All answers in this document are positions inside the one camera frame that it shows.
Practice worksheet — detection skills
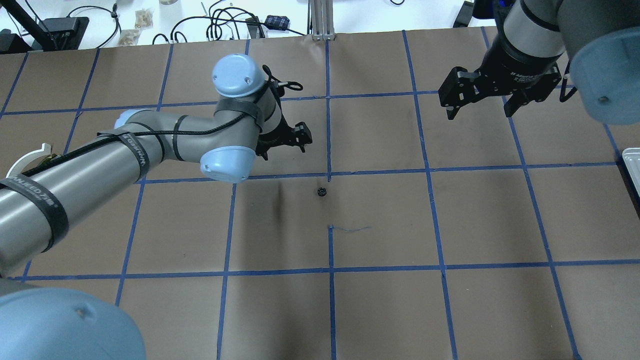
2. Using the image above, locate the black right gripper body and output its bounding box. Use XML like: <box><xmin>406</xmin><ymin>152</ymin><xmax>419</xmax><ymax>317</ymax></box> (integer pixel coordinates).
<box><xmin>438</xmin><ymin>39</ymin><xmax>562</xmax><ymax>108</ymax></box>

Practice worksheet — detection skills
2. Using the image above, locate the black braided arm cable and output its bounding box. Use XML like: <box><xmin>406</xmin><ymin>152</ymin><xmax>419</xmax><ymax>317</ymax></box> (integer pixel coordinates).
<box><xmin>20</xmin><ymin>65</ymin><xmax>304</xmax><ymax>178</ymax></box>

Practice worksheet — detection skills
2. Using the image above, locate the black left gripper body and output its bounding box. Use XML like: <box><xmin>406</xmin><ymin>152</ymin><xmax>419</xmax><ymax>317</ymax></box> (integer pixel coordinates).
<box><xmin>255</xmin><ymin>121</ymin><xmax>313</xmax><ymax>153</ymax></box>

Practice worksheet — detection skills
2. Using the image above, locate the aluminium frame post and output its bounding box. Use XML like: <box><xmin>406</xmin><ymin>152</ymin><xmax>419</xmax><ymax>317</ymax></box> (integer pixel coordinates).
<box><xmin>307</xmin><ymin>0</ymin><xmax>336</xmax><ymax>42</ymax></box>

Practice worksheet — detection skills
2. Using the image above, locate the black power adapter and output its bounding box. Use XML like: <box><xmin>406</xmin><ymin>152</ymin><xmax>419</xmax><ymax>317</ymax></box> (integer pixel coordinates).
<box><xmin>452</xmin><ymin>0</ymin><xmax>474</xmax><ymax>28</ymax></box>

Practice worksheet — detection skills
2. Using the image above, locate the bag of small parts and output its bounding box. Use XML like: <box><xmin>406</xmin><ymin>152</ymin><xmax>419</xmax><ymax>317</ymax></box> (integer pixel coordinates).
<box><xmin>117</xmin><ymin>28</ymin><xmax>141</xmax><ymax>47</ymax></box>
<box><xmin>134</xmin><ymin>8</ymin><xmax>154</xmax><ymax>30</ymax></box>

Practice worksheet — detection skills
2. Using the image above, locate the grey metal tray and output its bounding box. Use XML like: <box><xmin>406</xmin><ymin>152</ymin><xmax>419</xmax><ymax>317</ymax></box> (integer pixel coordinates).
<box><xmin>621</xmin><ymin>146</ymin><xmax>640</xmax><ymax>197</ymax></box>

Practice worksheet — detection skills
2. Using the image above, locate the white semicircular plastic part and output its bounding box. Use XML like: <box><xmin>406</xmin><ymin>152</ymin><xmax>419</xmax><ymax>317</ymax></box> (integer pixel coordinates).
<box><xmin>6</xmin><ymin>143</ymin><xmax>52</xmax><ymax>178</ymax></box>

